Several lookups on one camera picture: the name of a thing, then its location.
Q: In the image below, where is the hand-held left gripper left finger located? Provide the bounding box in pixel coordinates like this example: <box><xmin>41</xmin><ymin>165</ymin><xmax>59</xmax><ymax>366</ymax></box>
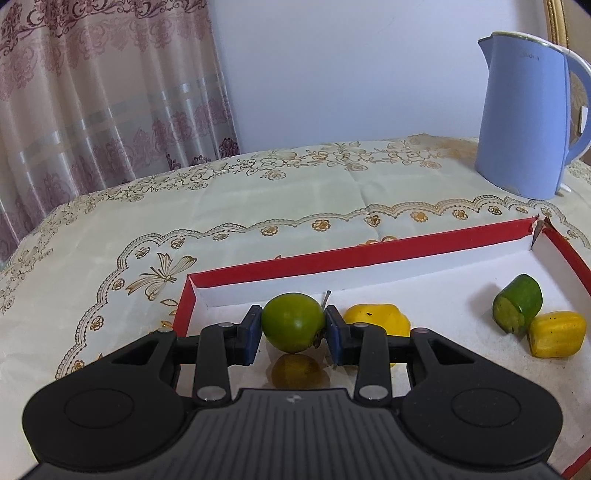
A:
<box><xmin>104</xmin><ymin>305</ymin><xmax>264</xmax><ymax>407</ymax></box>

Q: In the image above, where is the blue electric kettle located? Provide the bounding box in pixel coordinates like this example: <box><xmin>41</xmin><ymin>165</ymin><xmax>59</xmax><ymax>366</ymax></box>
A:
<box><xmin>475</xmin><ymin>31</ymin><xmax>591</xmax><ymax>201</ymax></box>

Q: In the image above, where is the gold framed panel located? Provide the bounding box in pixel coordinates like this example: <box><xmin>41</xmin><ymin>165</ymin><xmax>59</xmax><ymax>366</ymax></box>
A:
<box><xmin>545</xmin><ymin>0</ymin><xmax>578</xmax><ymax>48</ymax></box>

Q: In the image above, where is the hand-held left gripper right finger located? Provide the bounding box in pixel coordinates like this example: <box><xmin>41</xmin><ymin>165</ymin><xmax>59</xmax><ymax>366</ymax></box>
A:
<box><xmin>324</xmin><ymin>305</ymin><xmax>481</xmax><ymax>407</ymax></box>

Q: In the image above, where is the pink patterned curtain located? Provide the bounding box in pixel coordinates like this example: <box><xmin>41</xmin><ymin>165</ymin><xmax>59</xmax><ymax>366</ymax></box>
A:
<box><xmin>0</xmin><ymin>0</ymin><xmax>242</xmax><ymax>271</ymax></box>

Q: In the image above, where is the round green fruit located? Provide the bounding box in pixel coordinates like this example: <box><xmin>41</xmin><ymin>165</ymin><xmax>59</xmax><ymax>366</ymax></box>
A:
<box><xmin>262</xmin><ymin>293</ymin><xmax>327</xmax><ymax>353</ymax></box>

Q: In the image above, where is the cream floral tablecloth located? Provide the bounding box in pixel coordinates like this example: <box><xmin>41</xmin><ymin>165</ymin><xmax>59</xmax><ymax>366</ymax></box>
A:
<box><xmin>0</xmin><ymin>134</ymin><xmax>591</xmax><ymax>480</ymax></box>

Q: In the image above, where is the brown longan with twig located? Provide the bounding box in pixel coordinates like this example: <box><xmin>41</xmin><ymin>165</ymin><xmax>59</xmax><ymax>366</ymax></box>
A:
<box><xmin>271</xmin><ymin>290</ymin><xmax>333</xmax><ymax>389</ymax></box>

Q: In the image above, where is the cut green fruit piece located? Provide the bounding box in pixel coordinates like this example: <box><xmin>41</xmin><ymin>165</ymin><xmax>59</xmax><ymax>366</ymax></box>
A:
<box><xmin>492</xmin><ymin>274</ymin><xmax>544</xmax><ymax>334</ymax></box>

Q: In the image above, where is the red cardboard box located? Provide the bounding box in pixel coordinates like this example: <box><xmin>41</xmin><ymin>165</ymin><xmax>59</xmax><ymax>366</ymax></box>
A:
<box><xmin>173</xmin><ymin>216</ymin><xmax>591</xmax><ymax>476</ymax></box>

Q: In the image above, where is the large yellow fruit piece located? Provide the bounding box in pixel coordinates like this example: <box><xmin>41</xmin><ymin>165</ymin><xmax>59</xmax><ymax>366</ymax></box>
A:
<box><xmin>344</xmin><ymin>303</ymin><xmax>411</xmax><ymax>368</ymax></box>

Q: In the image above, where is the small yellow fruit piece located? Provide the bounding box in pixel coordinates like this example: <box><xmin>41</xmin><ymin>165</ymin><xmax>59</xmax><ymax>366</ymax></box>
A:
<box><xmin>527</xmin><ymin>311</ymin><xmax>587</xmax><ymax>358</ymax></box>

